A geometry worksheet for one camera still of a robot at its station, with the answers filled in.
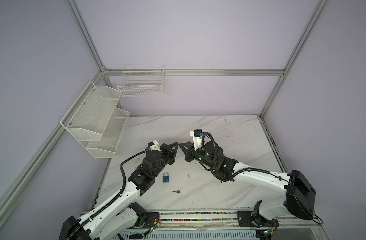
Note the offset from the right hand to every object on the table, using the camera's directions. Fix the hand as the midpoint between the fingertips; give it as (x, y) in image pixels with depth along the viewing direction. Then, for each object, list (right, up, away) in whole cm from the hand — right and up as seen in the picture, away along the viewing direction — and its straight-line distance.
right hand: (178, 145), depth 71 cm
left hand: (+1, +1, +1) cm, 2 cm away
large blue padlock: (-8, -22, +16) cm, 28 cm away
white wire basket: (-26, +40, +25) cm, 54 cm away
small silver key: (-1, -28, +13) cm, 31 cm away
